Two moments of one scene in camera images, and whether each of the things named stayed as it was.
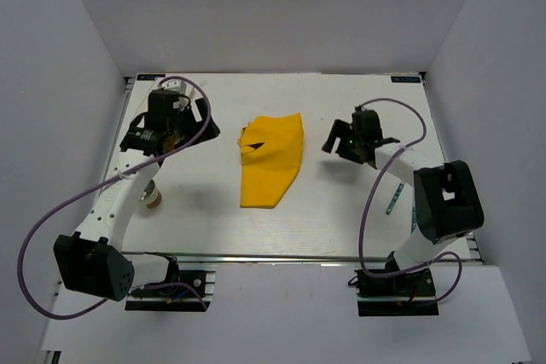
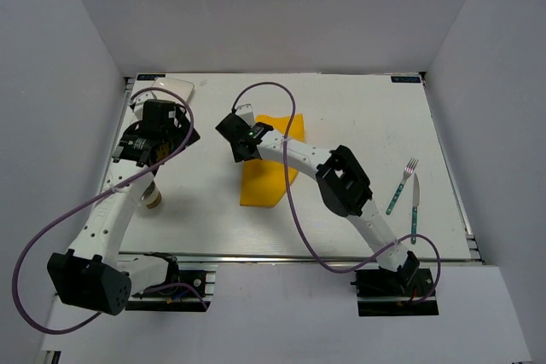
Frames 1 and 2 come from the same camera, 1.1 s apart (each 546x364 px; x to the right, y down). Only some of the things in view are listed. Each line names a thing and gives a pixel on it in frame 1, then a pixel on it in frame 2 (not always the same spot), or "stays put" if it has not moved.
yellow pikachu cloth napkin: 270,158 stays put
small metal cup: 151,197 stays put
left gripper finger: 212,130 → 180,136
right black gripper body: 350,148 → 239,154
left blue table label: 149,77 stays put
